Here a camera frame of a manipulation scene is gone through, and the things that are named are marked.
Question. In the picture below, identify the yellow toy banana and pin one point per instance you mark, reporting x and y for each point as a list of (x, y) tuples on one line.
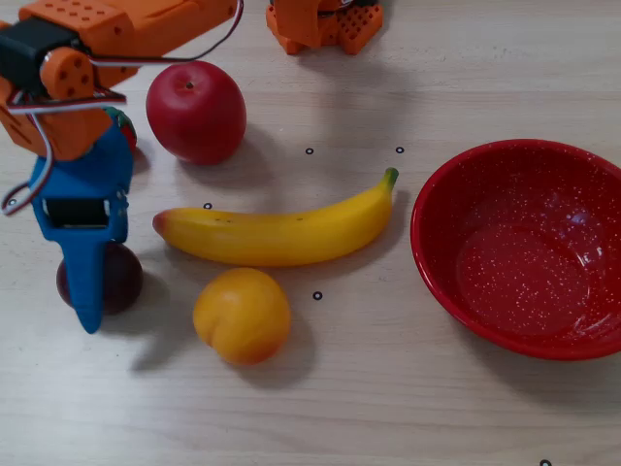
[(276, 238)]

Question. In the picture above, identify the red toy strawberry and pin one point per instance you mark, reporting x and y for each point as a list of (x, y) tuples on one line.
[(130, 133)]

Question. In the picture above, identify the orange robot base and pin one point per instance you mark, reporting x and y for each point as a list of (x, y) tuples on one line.
[(310, 24)]

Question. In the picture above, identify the blue gripper body with motor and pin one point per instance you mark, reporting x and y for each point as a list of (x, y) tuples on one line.
[(80, 214)]

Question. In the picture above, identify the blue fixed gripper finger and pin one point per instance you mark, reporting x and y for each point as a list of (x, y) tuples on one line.
[(86, 281)]

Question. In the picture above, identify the red toy apple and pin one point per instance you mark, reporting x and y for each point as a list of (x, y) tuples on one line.
[(196, 111)]

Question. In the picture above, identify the orange toy peach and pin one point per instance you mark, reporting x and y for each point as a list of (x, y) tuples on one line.
[(241, 315)]

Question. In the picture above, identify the dark purple toy plum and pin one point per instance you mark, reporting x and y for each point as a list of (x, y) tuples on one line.
[(121, 281)]

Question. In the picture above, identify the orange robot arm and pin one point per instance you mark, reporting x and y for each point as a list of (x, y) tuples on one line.
[(145, 24)]

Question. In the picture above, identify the red speckled bowl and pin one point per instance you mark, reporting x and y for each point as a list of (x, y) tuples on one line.
[(524, 252)]

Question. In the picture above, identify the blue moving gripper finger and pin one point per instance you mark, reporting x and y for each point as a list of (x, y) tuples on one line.
[(122, 216)]

